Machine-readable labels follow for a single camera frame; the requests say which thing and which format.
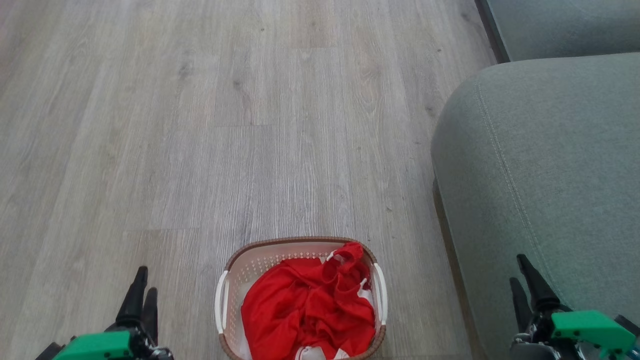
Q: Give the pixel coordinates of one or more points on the white laundry basket brown rim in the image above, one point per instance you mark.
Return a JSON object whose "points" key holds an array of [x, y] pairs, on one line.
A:
{"points": [[235, 292]]}

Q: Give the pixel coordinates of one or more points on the grey fabric sofa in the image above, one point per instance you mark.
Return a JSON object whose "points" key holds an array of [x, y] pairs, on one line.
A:
{"points": [[555, 175]]}

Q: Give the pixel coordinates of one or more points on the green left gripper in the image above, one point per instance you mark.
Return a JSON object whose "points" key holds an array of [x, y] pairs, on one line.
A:
{"points": [[97, 346]]}

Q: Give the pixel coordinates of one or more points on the red cloth garment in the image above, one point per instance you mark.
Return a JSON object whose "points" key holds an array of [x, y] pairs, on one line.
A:
{"points": [[305, 310]]}

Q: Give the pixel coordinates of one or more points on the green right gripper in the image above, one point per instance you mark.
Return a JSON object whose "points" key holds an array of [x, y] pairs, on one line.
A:
{"points": [[582, 330]]}

